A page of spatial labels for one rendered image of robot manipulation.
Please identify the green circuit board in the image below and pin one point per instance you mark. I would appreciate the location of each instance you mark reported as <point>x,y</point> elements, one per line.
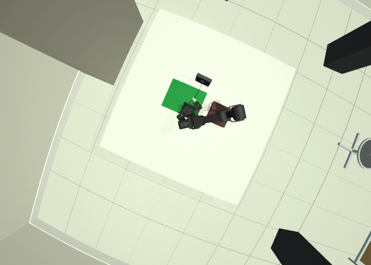
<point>179,92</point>

